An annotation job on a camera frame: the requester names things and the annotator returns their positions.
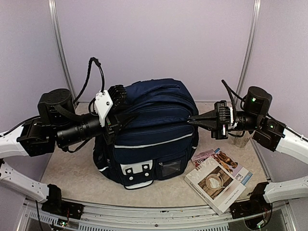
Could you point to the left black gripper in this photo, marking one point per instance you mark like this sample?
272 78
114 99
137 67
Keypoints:
114 124

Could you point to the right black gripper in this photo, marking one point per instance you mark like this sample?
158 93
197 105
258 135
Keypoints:
208 121

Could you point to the navy blue backpack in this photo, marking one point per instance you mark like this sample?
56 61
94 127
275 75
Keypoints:
158 143

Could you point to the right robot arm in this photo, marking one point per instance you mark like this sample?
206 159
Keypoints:
269 133

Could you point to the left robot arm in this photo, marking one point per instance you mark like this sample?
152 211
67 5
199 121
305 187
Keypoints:
57 125

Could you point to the beige ceramic mug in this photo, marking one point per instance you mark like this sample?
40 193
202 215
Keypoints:
241 138

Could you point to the pink magazine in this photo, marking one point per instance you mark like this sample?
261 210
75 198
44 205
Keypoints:
197 159

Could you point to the white coffee cover book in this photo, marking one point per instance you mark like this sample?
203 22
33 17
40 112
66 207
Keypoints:
215 185

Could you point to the dog cover booklet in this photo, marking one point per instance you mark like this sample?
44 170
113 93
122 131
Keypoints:
233 167

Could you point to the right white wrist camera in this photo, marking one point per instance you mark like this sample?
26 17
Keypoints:
233 122

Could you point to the front aluminium rail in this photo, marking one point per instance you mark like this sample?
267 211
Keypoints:
158 208

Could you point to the right aluminium frame post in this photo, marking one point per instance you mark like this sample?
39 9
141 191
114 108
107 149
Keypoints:
250 44

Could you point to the aluminium frame post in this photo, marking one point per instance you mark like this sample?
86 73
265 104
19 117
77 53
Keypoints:
250 44
59 44

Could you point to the left aluminium frame post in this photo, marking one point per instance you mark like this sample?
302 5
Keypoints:
59 44

